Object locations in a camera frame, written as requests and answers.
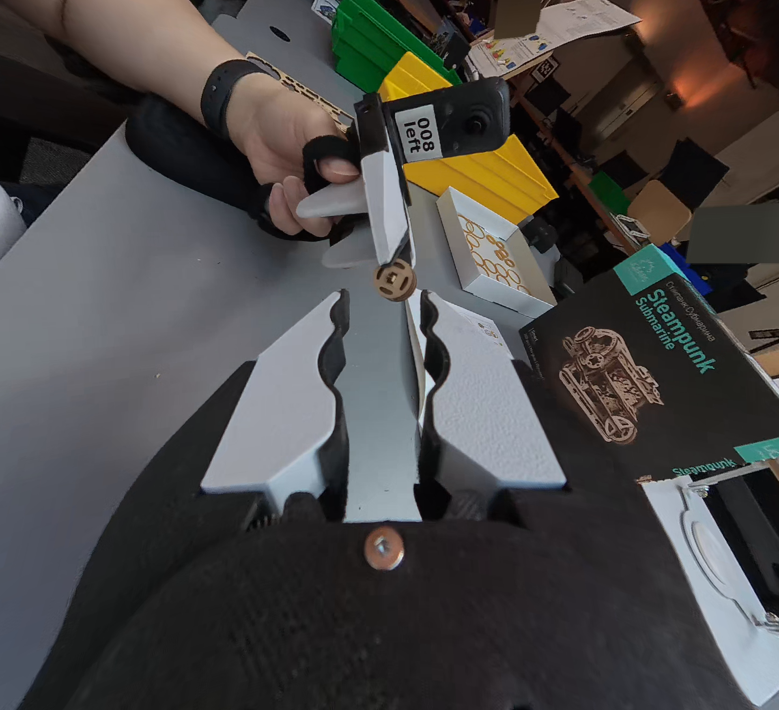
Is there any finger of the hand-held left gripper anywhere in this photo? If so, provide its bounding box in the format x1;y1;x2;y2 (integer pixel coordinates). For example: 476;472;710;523
397;163;419;270
360;147;411;265

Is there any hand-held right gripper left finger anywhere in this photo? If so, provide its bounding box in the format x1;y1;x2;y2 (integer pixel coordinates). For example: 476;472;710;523
200;289;351;522

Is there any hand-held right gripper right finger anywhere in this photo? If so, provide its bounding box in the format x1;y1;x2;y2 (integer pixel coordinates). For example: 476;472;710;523
419;290;568;522

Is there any round wooden disc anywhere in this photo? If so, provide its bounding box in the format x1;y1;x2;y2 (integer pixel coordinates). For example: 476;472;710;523
373;260;418;302

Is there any person's left forearm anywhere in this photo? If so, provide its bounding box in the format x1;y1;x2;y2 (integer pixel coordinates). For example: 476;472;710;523
0;0;244;118

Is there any black model kit box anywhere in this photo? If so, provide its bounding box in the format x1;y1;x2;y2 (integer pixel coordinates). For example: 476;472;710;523
519;245;779;483

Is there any person's left hand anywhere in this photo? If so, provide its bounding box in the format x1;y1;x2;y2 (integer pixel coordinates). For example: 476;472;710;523
227;76;361;236

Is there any yellow plastic storage bin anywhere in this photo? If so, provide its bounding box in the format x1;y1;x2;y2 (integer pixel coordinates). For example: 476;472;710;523
377;52;560;225

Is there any printed paper sheet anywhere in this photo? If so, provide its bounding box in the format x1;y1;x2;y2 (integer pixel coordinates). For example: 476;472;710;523
538;0;643;49
469;35;557;79

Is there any white box of wooden rings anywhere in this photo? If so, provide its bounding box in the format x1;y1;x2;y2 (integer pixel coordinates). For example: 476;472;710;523
436;187;557;319

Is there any green plastic storage bin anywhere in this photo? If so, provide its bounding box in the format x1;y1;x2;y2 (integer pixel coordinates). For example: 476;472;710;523
331;0;463;93

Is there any laser-cut plywood sheet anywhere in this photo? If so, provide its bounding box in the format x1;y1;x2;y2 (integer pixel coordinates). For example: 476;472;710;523
246;52;357;133

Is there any small green bin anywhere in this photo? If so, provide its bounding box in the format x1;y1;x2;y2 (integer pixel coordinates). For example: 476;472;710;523
587;170;631;216

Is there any black wristband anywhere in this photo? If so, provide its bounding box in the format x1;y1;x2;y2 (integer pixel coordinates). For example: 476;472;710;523
201;58;270;139

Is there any tan chair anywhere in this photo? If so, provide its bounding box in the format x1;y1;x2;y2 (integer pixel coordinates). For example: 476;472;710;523
627;180;693;245

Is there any black chair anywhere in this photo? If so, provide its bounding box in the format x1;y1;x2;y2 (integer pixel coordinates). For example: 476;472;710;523
659;138;730;209

